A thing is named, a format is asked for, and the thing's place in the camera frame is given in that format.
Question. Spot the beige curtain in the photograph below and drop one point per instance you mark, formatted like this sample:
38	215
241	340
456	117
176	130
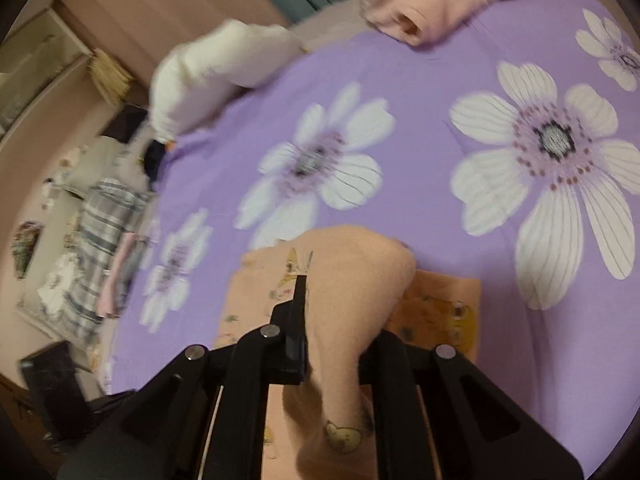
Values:
165	5

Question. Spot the white fluffy garment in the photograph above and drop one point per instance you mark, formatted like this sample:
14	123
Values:
215	75

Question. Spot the dark navy cloth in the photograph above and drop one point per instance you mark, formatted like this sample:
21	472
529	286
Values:
154	160

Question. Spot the grey plaid blanket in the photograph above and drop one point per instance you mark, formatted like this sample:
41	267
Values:
102	240

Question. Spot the yellow tassel hanging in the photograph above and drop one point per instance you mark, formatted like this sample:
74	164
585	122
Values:
111	77

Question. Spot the wall shelf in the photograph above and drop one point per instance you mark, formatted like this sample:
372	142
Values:
35	70

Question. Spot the orange cartoon print shirt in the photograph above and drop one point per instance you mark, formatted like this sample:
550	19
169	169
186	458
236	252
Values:
350	280

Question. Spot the black object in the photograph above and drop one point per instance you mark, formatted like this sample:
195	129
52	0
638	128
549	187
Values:
55	390

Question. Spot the plush toys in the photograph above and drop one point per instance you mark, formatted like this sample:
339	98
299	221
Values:
65	180

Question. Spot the pink folded garment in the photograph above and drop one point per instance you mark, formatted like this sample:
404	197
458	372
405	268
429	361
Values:
435	5

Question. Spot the small pink cloth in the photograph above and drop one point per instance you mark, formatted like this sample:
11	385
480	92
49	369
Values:
120	270

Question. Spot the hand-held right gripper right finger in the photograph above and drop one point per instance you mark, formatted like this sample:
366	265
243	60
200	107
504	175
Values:
395	375

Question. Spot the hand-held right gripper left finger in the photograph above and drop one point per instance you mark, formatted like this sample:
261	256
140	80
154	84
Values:
295	340

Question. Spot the purple floral bed sheet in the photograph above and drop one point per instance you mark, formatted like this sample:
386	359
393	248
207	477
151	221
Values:
425	170

